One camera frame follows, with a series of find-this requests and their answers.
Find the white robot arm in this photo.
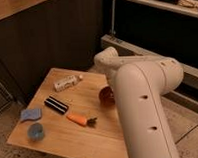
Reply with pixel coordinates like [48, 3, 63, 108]
[93, 47, 184, 158]

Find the white patterned bottle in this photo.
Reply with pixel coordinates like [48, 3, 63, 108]
[54, 74, 83, 92]

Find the orange toy carrot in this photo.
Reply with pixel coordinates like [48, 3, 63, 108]
[66, 114, 97, 127]

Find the wooden board table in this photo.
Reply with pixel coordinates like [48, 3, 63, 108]
[8, 68, 128, 158]

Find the black striped rectangular block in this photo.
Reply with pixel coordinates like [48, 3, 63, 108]
[45, 96, 69, 114]

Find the blue cloth piece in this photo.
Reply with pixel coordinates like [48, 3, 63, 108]
[20, 108, 42, 122]

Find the blue cup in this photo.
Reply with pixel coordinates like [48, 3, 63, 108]
[27, 123, 44, 141]

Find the metal shelf rack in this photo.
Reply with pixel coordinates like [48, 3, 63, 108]
[101, 0, 198, 113]

